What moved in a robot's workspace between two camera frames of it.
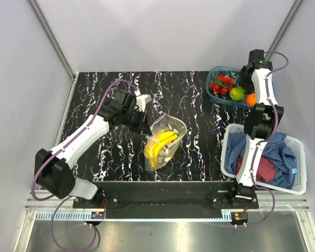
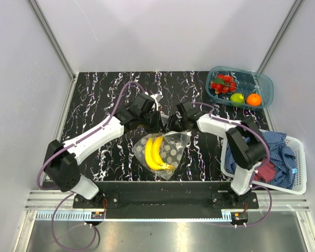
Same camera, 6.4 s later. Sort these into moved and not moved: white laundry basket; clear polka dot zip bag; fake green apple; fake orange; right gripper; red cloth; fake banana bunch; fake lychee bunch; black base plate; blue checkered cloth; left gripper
Moved: right gripper; left gripper; fake banana bunch; clear polka dot zip bag; fake green apple
Not moved: black base plate; fake lychee bunch; red cloth; blue checkered cloth; white laundry basket; fake orange
